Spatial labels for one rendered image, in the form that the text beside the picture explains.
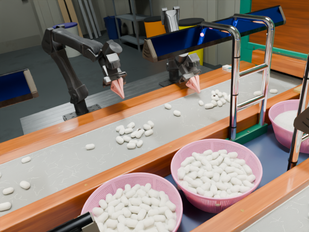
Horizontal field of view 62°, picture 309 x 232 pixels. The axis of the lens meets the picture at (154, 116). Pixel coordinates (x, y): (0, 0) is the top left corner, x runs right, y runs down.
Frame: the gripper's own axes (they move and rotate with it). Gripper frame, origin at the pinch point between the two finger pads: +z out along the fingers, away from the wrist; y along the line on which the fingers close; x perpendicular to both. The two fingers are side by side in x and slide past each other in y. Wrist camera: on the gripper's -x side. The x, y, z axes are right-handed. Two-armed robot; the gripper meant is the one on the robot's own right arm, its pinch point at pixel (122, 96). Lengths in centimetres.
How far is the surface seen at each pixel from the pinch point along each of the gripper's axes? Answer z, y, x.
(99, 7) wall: -443, 190, 413
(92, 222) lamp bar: 41, -31, -68
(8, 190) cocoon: 19, -48, -3
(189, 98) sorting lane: 8.4, 32.6, 7.8
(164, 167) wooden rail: 34.6, -1.5, -11.2
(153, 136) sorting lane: 21.4, 2.9, -3.1
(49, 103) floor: -116, -18, 211
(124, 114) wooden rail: 4.2, 0.5, 9.9
